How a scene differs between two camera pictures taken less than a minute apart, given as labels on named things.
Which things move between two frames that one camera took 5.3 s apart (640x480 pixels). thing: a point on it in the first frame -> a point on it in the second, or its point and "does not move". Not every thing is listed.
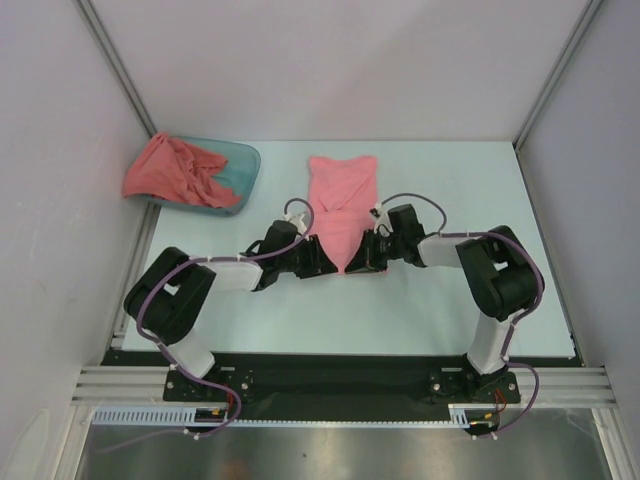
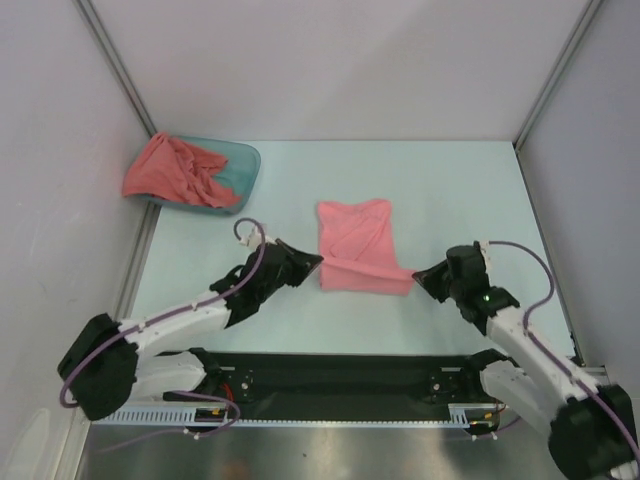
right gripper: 367,258 -> 428,279
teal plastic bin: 241,174 does not move
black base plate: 344,387 does not move
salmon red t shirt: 170,169 does not move
